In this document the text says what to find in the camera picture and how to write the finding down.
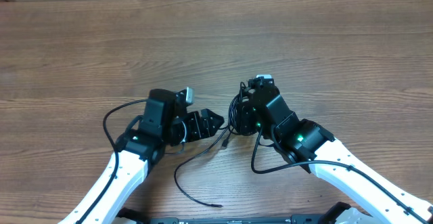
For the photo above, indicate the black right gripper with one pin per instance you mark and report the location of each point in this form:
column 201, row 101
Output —
column 245, row 111

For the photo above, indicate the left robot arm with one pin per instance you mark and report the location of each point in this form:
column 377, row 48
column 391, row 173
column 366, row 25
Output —
column 165, row 121

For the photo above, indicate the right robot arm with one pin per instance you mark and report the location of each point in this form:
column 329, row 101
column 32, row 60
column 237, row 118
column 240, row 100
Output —
column 305, row 143

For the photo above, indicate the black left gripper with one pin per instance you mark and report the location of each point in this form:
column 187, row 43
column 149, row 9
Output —
column 203, row 128

